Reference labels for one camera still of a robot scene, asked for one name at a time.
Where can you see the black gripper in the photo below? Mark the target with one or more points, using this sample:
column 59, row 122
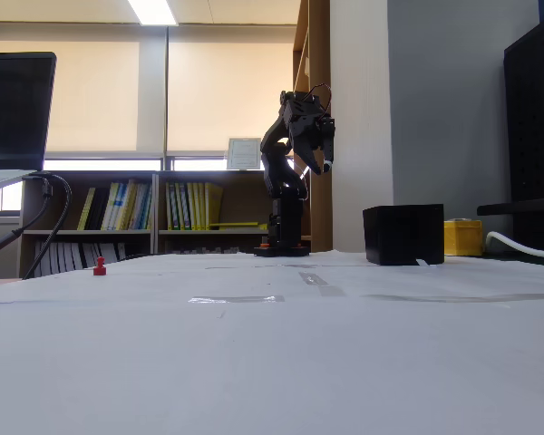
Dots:
column 309, row 141

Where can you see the small red block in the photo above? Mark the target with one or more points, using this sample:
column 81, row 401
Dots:
column 100, row 268

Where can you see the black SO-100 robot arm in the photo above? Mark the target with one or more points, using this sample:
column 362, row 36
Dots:
column 283, row 181

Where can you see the black square container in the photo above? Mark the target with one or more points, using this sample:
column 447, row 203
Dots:
column 403, row 233

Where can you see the yellow cardboard box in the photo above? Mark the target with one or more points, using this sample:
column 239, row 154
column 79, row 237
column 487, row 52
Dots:
column 463, row 238

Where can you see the framed white certificate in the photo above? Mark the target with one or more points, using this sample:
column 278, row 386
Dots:
column 244, row 153

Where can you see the tall wooden shelf unit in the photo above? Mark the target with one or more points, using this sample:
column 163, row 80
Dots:
column 319, row 68

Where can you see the yellow book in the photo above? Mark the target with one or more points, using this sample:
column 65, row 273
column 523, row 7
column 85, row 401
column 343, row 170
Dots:
column 86, row 208
column 236, row 224

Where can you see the beige roller blind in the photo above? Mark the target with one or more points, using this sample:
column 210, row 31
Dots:
column 90, row 90
column 226, row 86

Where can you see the clear tape strip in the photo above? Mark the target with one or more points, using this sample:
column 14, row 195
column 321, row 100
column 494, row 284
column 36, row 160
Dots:
column 236, row 299
column 319, row 283

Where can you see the small white tape scrap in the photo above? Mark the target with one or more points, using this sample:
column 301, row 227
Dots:
column 424, row 262

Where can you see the low wooden bookshelf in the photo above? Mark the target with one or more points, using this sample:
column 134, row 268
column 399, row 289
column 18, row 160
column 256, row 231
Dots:
column 154, row 233

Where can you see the black metal shelf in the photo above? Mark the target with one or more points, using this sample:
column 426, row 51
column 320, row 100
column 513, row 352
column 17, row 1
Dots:
column 521, row 209

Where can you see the black pegboard panel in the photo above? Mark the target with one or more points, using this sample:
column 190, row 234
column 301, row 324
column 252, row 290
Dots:
column 535, row 113

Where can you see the ceiling light panel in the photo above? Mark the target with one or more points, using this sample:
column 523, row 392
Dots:
column 153, row 11

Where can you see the black book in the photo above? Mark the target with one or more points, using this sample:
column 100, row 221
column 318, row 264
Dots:
column 100, row 208

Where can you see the laptop with black screen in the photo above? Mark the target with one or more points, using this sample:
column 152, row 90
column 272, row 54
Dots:
column 13, row 109

